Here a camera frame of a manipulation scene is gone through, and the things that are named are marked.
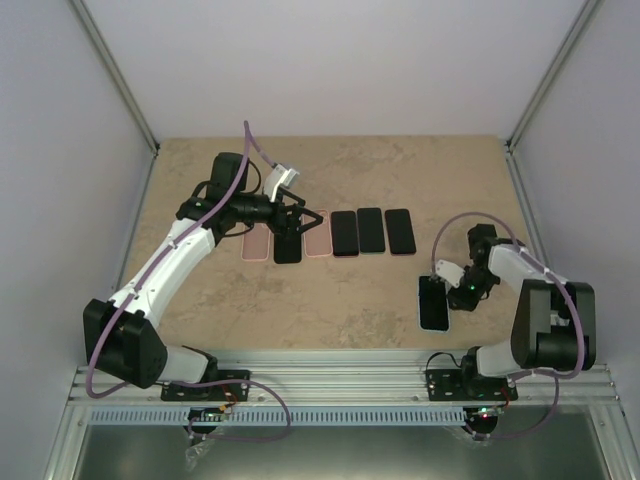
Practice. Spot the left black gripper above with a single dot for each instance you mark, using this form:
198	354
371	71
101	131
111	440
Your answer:
277	224

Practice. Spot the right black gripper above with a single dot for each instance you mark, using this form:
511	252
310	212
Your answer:
466	301

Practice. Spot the light pink phone case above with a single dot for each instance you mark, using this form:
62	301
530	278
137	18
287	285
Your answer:
317	241

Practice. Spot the black phone case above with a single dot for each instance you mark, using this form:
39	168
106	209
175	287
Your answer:
287	248

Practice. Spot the phone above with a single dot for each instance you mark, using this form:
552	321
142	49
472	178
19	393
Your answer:
433	309
371	235
400	232

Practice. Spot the black smartphone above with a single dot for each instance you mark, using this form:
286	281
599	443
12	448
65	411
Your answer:
344	234

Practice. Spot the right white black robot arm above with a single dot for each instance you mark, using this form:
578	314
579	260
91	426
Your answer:
554	328

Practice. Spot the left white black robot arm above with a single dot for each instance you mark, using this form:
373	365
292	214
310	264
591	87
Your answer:
121	334

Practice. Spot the right small circuit board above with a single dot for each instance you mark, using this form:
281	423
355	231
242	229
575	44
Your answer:
488	412

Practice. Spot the small circuit board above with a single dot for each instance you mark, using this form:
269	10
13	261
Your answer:
210	414
488	412

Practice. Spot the left small circuit board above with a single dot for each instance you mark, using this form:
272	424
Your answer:
210	414

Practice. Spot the clear plastic bag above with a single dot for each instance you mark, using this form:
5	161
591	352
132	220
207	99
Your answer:
199	446

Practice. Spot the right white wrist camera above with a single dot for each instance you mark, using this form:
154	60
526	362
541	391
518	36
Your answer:
449	272

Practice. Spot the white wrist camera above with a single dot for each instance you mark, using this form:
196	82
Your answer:
449	272
281	176

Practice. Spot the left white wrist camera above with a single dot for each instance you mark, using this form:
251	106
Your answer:
281	176

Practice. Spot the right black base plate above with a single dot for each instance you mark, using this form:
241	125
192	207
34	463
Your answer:
454	385

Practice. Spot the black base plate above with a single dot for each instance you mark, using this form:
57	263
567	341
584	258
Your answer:
235	392
454	385

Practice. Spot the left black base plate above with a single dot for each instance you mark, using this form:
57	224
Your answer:
235	392

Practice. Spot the left aluminium corner post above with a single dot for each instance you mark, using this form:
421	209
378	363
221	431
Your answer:
113	71

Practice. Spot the aluminium corner post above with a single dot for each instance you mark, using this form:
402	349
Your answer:
578	28
113	71

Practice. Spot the right aluminium corner post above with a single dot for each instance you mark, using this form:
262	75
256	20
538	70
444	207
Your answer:
578	28

